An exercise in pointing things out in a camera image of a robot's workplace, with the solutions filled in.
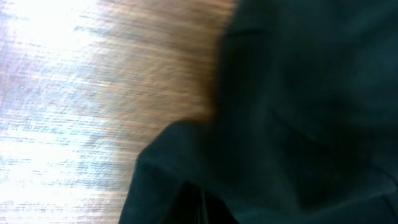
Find black t-shirt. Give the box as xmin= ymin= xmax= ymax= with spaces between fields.
xmin=119 ymin=0 xmax=397 ymax=223

